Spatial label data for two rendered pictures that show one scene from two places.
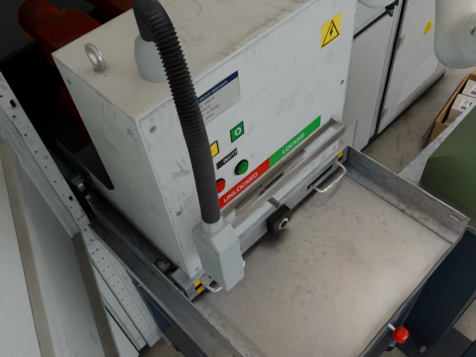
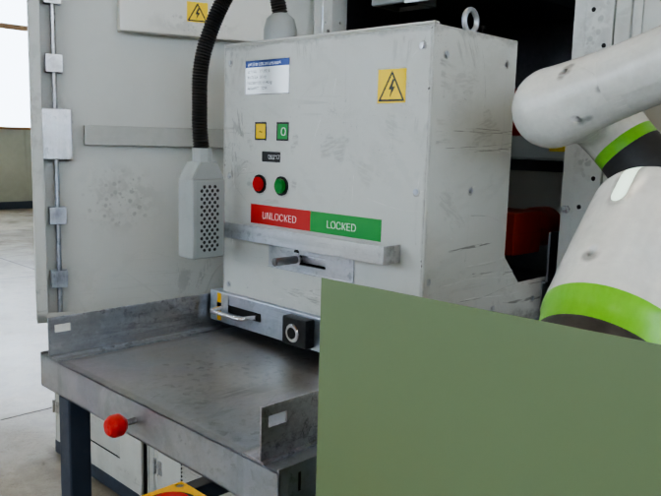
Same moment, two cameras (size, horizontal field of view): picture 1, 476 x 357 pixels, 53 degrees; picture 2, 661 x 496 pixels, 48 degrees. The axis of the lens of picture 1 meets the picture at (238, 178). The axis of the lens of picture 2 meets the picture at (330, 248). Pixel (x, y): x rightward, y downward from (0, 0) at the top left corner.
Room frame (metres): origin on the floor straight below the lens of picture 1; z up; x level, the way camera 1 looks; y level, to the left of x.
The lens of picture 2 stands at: (0.50, -1.31, 1.22)
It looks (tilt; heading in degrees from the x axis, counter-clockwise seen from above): 8 degrees down; 83
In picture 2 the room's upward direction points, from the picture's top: 2 degrees clockwise
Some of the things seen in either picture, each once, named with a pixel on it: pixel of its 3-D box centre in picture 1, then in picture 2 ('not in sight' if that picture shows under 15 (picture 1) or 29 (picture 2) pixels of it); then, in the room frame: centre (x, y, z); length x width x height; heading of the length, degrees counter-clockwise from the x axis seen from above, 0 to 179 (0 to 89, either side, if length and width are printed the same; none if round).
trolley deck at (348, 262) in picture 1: (271, 231); (307, 371); (0.61, -0.07, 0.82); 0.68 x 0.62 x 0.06; 39
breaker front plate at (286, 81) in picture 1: (269, 142); (309, 183); (0.61, -0.07, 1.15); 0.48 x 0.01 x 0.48; 129
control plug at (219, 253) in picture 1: (217, 248); (203, 209); (0.43, 0.05, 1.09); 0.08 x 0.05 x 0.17; 39
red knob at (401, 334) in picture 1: (397, 331); (121, 423); (0.33, -0.29, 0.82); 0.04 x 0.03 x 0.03; 39
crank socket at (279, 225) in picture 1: (279, 220); (296, 331); (0.59, -0.08, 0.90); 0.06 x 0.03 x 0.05; 129
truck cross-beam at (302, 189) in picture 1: (267, 211); (313, 328); (0.62, -0.06, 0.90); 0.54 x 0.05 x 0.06; 129
